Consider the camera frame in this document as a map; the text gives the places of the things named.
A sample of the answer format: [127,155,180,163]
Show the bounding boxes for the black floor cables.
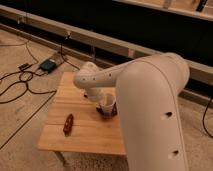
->
[0,39,81,151]

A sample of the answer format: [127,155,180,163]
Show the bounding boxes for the wooden table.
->
[38,72,126,155]

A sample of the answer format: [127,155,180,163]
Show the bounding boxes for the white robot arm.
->
[73,53,190,171]

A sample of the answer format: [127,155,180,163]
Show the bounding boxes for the small black connector box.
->
[18,63,31,71]

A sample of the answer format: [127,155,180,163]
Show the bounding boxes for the red toy car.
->
[63,114,74,135]

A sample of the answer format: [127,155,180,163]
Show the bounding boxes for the blue black power adapter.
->
[39,59,56,73]

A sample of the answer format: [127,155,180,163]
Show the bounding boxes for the dark purple ceramic bowl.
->
[96,103,117,118]

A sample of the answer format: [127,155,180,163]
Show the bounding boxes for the black cable right side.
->
[202,94,213,139]

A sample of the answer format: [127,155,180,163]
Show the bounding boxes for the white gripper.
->
[86,88,105,105]

